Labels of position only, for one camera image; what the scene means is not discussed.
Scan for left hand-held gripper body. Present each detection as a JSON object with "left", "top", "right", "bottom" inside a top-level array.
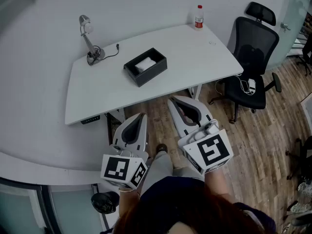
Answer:
[{"left": 100, "top": 144, "right": 150, "bottom": 190}]

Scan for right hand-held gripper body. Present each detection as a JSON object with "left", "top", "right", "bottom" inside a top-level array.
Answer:
[{"left": 177, "top": 119, "right": 234, "bottom": 175}]

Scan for white cloth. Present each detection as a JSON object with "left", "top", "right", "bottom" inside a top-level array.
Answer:
[{"left": 135, "top": 57, "right": 156, "bottom": 74}]

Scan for person's right forearm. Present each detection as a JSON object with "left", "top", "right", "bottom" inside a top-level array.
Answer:
[{"left": 204, "top": 171, "right": 234, "bottom": 204}]

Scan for person's left forearm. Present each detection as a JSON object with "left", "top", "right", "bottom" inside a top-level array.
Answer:
[{"left": 118, "top": 189, "right": 141, "bottom": 219}]

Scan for black box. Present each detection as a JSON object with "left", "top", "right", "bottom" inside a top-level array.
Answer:
[{"left": 123, "top": 47, "right": 168, "bottom": 88}]

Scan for person's right hand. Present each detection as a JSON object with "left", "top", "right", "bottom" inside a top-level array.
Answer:
[{"left": 181, "top": 111, "right": 195, "bottom": 123}]

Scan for dark desk leg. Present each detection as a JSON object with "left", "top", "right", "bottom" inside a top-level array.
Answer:
[{"left": 105, "top": 108, "right": 126, "bottom": 146}]

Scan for white desk leg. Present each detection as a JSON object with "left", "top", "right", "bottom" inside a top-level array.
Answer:
[{"left": 187, "top": 84, "right": 203, "bottom": 101}]

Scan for black desk control panel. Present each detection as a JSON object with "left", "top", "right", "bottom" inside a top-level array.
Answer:
[{"left": 80, "top": 115, "right": 101, "bottom": 125}]

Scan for black lined waste bin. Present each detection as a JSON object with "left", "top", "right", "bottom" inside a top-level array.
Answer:
[{"left": 91, "top": 191, "right": 120, "bottom": 214}]

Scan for person's grey trousers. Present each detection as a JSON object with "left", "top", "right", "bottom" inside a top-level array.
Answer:
[{"left": 141, "top": 152, "right": 205, "bottom": 197}]

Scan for person's dark blue top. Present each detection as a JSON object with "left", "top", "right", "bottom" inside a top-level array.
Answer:
[{"left": 140, "top": 175, "right": 277, "bottom": 234}]

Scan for black mesh office chair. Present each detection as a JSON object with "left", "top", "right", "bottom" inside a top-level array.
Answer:
[{"left": 209, "top": 1, "right": 283, "bottom": 124}]

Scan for clear plastic bottle red label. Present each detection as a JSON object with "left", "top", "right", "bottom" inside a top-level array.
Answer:
[{"left": 194, "top": 4, "right": 204, "bottom": 31}]

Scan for black chair base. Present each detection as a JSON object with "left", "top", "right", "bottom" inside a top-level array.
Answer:
[{"left": 286, "top": 135, "right": 312, "bottom": 180}]

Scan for silver desk lamp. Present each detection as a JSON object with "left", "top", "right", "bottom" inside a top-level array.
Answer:
[{"left": 78, "top": 15, "right": 106, "bottom": 64}]

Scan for white charging cable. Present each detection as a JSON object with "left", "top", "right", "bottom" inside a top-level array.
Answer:
[{"left": 214, "top": 74, "right": 251, "bottom": 95}]

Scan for black lamp power cable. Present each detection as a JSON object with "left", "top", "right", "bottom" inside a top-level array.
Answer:
[{"left": 86, "top": 43, "right": 120, "bottom": 66}]

